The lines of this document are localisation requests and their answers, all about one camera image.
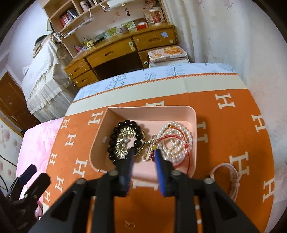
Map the white pearl necklace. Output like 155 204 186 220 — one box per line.
156 121 193 157

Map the wooden bookshelf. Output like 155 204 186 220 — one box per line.
43 0 174 59

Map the white pearl bracelet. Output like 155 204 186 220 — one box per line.
161 141 189 164

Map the wooden desk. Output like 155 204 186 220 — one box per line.
64 23 178 88

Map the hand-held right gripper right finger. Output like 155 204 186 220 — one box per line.
154 149 262 233

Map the gold pearl hair comb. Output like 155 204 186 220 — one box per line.
114 126 138 160

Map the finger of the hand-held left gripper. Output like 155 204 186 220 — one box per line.
8 173 51 214
4 164 37 200

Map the row of red books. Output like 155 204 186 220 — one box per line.
59 9 79 26

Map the black bead bracelet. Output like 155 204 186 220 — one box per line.
107 120 149 163

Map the stack of magazines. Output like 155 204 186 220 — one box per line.
147 45 190 68

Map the white lace furniture cover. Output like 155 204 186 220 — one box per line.
21 35 78 123

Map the pink storage box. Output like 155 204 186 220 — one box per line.
89 105 198 184

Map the pink fuzzy blanket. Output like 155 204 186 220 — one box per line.
17 118 65 224

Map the orange printed blanket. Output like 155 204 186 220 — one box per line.
37 73 275 233

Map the white curtain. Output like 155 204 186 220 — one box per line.
161 0 287 180

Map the brown wooden door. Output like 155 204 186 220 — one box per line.
0 72 41 135

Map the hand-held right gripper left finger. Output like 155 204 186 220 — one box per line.
29 147 138 233

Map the pink strap watch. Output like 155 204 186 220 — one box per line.
207 163 242 202

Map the stack of books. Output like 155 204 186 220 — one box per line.
32 40 46 59

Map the red string bracelet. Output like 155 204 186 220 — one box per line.
154 132 192 169

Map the floral paper cup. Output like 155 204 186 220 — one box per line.
149 7 162 25

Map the white wire hanging basket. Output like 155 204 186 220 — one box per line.
98 0 126 12
59 8 94 39

